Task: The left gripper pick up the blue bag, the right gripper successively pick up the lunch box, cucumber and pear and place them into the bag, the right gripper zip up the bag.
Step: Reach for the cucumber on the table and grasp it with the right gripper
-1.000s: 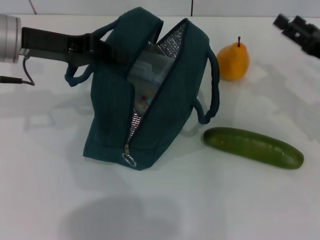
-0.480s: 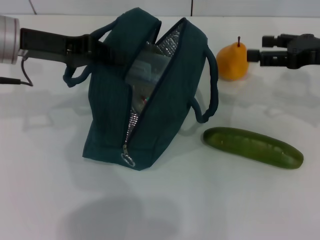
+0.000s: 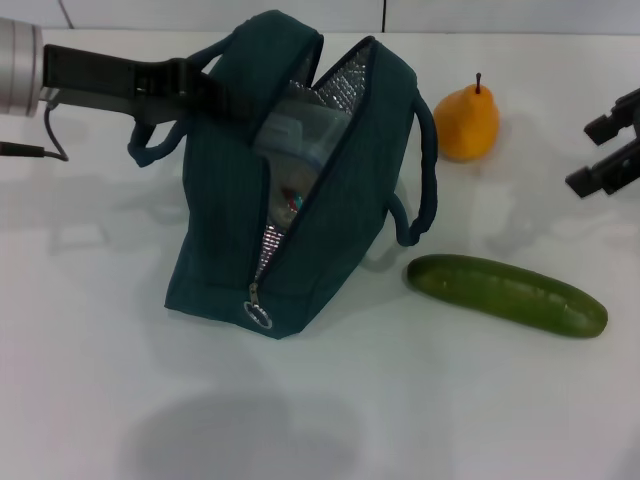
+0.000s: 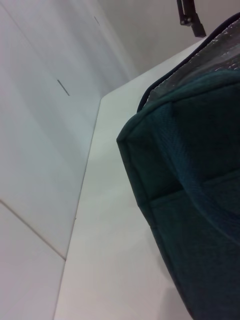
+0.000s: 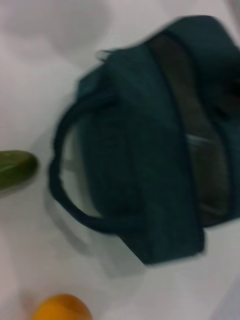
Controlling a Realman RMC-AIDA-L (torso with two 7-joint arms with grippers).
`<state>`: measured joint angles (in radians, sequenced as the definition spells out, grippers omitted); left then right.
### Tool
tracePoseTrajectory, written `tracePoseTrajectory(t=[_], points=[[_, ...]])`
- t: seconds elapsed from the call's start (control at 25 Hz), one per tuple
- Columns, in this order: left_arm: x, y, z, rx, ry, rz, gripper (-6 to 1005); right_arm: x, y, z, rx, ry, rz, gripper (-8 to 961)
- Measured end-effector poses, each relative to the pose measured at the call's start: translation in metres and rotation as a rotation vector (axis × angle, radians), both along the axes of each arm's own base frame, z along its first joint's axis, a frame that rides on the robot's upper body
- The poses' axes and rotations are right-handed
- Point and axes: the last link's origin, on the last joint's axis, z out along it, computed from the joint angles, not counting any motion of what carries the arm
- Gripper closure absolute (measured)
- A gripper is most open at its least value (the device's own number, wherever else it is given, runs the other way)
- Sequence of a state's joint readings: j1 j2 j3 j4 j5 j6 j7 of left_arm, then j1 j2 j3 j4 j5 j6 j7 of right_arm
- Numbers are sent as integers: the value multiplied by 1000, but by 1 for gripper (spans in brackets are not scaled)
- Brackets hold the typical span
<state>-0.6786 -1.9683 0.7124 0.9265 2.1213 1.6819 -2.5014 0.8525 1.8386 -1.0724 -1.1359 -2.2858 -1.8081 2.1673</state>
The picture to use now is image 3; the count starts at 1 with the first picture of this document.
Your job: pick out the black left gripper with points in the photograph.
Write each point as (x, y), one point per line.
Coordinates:
(100, 80)

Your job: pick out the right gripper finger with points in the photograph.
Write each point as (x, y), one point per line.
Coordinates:
(622, 115)
(615, 172)

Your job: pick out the clear plastic food container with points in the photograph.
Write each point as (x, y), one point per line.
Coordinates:
(300, 135)

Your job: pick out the dark teal insulated lunch bag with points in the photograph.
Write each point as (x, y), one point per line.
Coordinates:
(220, 225)

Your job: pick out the green cucumber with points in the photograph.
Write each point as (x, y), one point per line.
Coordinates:
(500, 292)

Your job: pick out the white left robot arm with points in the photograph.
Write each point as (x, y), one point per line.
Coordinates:
(17, 67)

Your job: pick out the yellow orange pear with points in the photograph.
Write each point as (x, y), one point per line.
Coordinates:
(470, 125)

